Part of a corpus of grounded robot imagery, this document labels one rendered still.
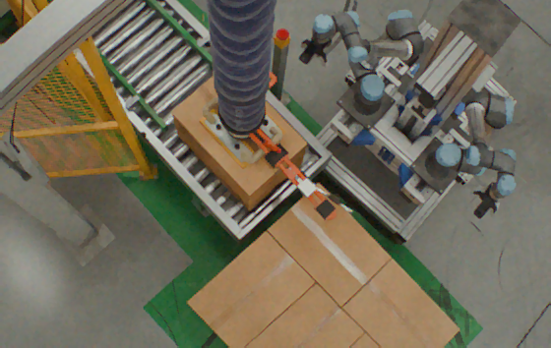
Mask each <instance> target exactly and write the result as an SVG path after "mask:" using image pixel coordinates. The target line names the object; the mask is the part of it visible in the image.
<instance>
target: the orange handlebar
mask: <svg viewBox="0 0 551 348"><path fill-rule="evenodd" d="M270 78H271V79H272V80H271V81H270V86H269V88H271V87H272V86H273V85H274V84H275V83H276V76H275V75H274V74H272V73H271V72H270ZM256 132H257V133H258V134H259V135H260V136H261V137H262V138H263V139H264V140H265V141H266V142H268V143H270V144H272V145H275V144H274V143H273V142H272V141H271V140H270V139H269V138H268V137H267V136H266V135H265V133H264V132H263V131H262V130H261V129H260V128H259V129H258V130H257V131H256ZM249 136H250V137H251V138H252V139H253V140H254V141H255V143H256V144H257V145H258V146H259V147H260V148H261V149H262V150H263V151H264V152H266V151H268V149H267V148H266V147H265V146H264V145H263V143H262V142H261V141H260V140H259V139H258V138H257V137H256V136H255V135H254V134H253V133H252V134H249ZM284 162H285V163H286V164H287V165H288V166H289V168H287V169H286V168H285V167H284V166H283V165H282V164H279V165H278V167H279V168H280V169H281V171H282V172H283V174H284V175H285V176H286V177H287V178H288V179H289V180H290V181H292V182H293V183H294V184H295V186H296V187H298V186H299V185H300V183H299V182H298V181H297V180H296V179H295V178H294V177H296V176H298V177H299V178H300V179H301V180H302V181H304V180H306V179H307V178H306V177H305V176H304V175H303V174H302V173H301V172H300V170H299V169H298V168H297V167H296V166H295V165H294V164H293V163H292V162H291V161H290V160H289V159H288V158H286V159H285V160H284ZM314 194H315V195H316V196H317V197H318V198H319V199H320V200H321V201H322V200H323V199H324V197H323V195H322V194H321V193H320V192H319V191H318V190H316V191H315V192H314ZM308 200H309V201H310V202H311V203H312V204H313V205H314V206H316V205H317V204H318V203H317V201H316V200H315V199H314V198H313V197H312V196H311V195H310V196H309V197H308Z"/></svg>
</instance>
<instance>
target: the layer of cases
mask: <svg viewBox="0 0 551 348"><path fill-rule="evenodd" d="M322 195H323V194H322ZM323 197H324V198H326V196H324V195H323ZM326 199H327V198H326ZM327 200H328V199H327ZM328 201H329V202H330V204H331V205H333V206H334V207H335V208H336V209H337V215H336V216H335V217H334V218H333V219H327V220H326V221H324V218H323V217H322V216H321V215H320V213H319V212H317V211H316V210H314V207H315V206H314V205H313V204H312V203H311V202H310V201H309V200H308V199H306V198H305V197H303V198H302V199H301V200H300V201H299V202H298V203H296V204H295V205H294V206H293V207H292V208H291V209H290V210H289V211H288V212H287V213H286V214H285V215H284V216H282V217H281V218H280V219H278V220H277V221H276V222H275V223H274V224H273V225H272V226H271V227H269V228H268V229H267V231H265V232H264V233H263V234H262V235H261V236H260V237H259V238H258V239H256V240H255V241H254V242H253V243H252V244H251V245H250V246H249V247H248V248H247V249H246V251H243V252H242V253H241V254H240V255H239V256H238V257H237V258H236V259H235V260H234V261H233V262H231V263H230V264H229V265H228V266H227V267H225V268H224V269H223V270H222V271H221V272H220V273H219V274H218V275H217V276H216V277H215V278H214V279H212V280H211V281H210V282H209V283H208V284H206V285H205V286H204V288H203V289H201V290H200V291H199V292H198V293H197V294H196V295H194V296H193V297H192V298H191V299H190V300H189V301H188V302H187V303H188V304H189V306H191V307H192V308H193V309H194V310H195V311H196V312H197V313H198V315H199V316H200V317H201V318H202V319H204V321H205V322H206V324H207V325H208V326H209V327H210V328H212V329H213V330H214V332H215V333H216V334H217V335H218V336H219V337H220V338H222V340H223V341H224V342H225V343H226V344H227V345H228V346H230V347H231V348H443V347H444V346H445V344H447V343H448V342H449V341H450V340H451V339H452V338H453V336H454V335H455V334H456V333H457V332H458V331H459V328H458V327H457V326H456V325H455V324H454V323H453V322H452V320H451V319H449V318H448V316H447V315H445V314H444V312H443V311H441V310H440V307H439V306H437V305H436V304H435V302H434V301H433V300H431V299H430V297H429V296H428V295H426V294H425V292H424V291H423V290H422V289H420V287H419V286H418V285H417V284H416V283H415V282H413V280H412V279H411V278H410V277H409V275H407V273H406V272H405V271H404V270H403V269H402V268H401V267H400V266H399V265H398V264H397V263H396V262H395V261H394V260H393V259H392V258H391V257H390V256H389V255H388V254H387V253H386V252H385V251H384V250H383V248H382V247H381V246H379V245H378V244H377V242H376V241H375V240H374V239H373V238H372V237H371V235H370V234H369V233H368V232H367V231H366V230H364V229H363V228H362V227H361V226H360V225H359V224H358V223H357V222H356V221H355V219H354V218H353V217H352V216H351V215H350V214H349V213H348V212H347V211H346V210H345V209H344V208H342V207H341V206H340V205H337V204H334V203H333V202H331V201H330V200H328ZM309 288H310V289H309ZM308 289H309V290H308ZM307 290H308V291H307ZM306 291H307V292H306ZM305 292H306V293H305ZM304 293H305V294H304ZM303 294H304V295H303ZM302 295H303V296H302ZM301 296H302V297H301ZM300 297H301V298H300ZM283 312H284V313H283ZM282 313H283V314H282ZM281 314H282V315H281ZM280 315H281V316H280ZM279 316H280V317H279ZM278 317H279V318H278ZM277 318H278V319H277ZM259 334H260V335H259ZM257 335H259V336H257ZM256 336H257V337H256ZM255 337H256V338H255ZM254 338H255V339H254ZM253 339H254V340H253ZM252 340H253V341H252ZM251 341H252V342H251ZM249 342H250V343H249ZM248 343H249V344H248Z"/></svg>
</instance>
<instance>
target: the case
mask: <svg viewBox="0 0 551 348"><path fill-rule="evenodd" d="M216 97H217V93H216V91H215V89H214V76H212V77H211V78H210V79H209V80H207V82H206V83H205V84H204V85H203V86H201V87H200V88H199V89H198V90H197V91H195V92H194V93H193V94H192V95H191V96H189V97H188V98H186V99H185V100H184V101H182V102H181V103H180V104H179V105H178V106H177V107H175V108H174V109H173V111H172V119H173V122H174V125H175V128H176V131H177V135H178V136H179V138H181V139H182V140H183V141H184V142H185V143H186V145H187V146H188V147H189V148H190V149H191V150H193V151H194V152H195V154H196V155H197V156H198V157H199V158H200V159H201V160H202V161H203V162H204V163H205V164H206V165H207V166H208V167H209V168H210V169H211V170H212V172H213V173H214V174H215V176H216V177H217V178H218V179H219V180H220V181H221V183H222V184H223V185H224V186H225V187H226V188H227V190H228V191H229V192H230V193H231V194H232V195H233V196H234V197H236V198H237V199H238V200H239V201H240V202H241V203H242V204H243V205H244V207H245V208H246V209H247V210H248V211H251V210H252V209H253V208H254V207H255V206H256V205H257V204H258V203H259V202H261V201H262V200H263V199H264V198H265V197H266V196H267V195H268V194H269V193H270V192H272V191H273V190H274V189H275V188H276V187H277V186H278V185H279V184H280V183H281V182H282V181H284V180H285V179H286V178H287V177H286V176H285V175H284V174H283V172H282V171H281V169H280V168H279V167H278V168H277V169H275V168H272V167H271V166H270V165H269V164H268V162H267V161H266V160H265V154H264V155H263V156H262V158H260V159H259V160H257V162H255V163H252V164H251V163H250V164H249V165H248V166H246V167H245V168H244V169H242V168H241V167H240V166H239V165H238V164H237V163H236V161H235V160H234V159H233V158H232V157H231V156H230V155H229V154H228V153H227V152H226V151H225V149H224V148H223V147H222V146H221V144H220V143H219V142H218V141H217V140H216V139H215V138H214V136H213V135H212V134H211V133H210V132H209V131H208V130H207V129H206V128H204V126H203V125H202V124H201V123H200V122H199V121H200V120H201V119H202V118H203V117H204V115H203V111H202V110H203V107H204V105H206V103H207V102H209V101H210V100H211V99H212V98H216ZM266 110H267V111H268V112H269V113H270V114H271V115H272V117H273V118H274V119H275V120H276V121H277V122H278V123H279V124H280V125H281V126H282V127H283V128H284V129H285V131H286V133H285V134H284V135H283V137H282V140H281V141H280V142H279V143H280V144H281V145H282V146H283V147H284V148H285V149H286V150H287V151H288V152H289V156H288V159H289V160H290V161H291V162H292V163H293V164H294V165H295V166H296V167H297V168H298V167H299V166H300V165H301V164H302V162H303V158H304V155H305V151H306V148H307V144H308V143H307V142H306V141H305V140H304V139H303V138H302V137H301V136H300V135H299V134H298V133H297V132H296V131H295V130H294V129H293V128H292V127H291V126H290V125H289V124H288V123H287V122H286V121H285V120H284V119H283V118H282V117H281V116H280V115H279V114H278V113H277V112H276V110H275V109H273V108H272V107H271V106H270V105H269V104H268V103H267V102H266ZM243 141H244V142H245V143H246V144H247V145H248V146H249V147H250V148H251V149H252V150H253V151H254V152H256V151H257V150H258V146H257V145H256V143H255V142H254V141H253V140H252V139H251V138H250V139H247V140H243Z"/></svg>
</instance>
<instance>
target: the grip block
mask: <svg viewBox="0 0 551 348"><path fill-rule="evenodd" d="M275 146H277V147H279V148H280V149H281V153H277V152H276V151H274V150H272V149H269V150H268V151H266V152H265V160H266V161H267V162H268V164H269V165H270V166H271V167H272V168H275V169H277V168H278V165H279V164H283V162H284V160H285V159H286V158H288V156H289V152H288V151H287V150H286V149H285V148H284V147H283V146H282V145H281V144H280V143H279V144H278V143H276V144H275Z"/></svg>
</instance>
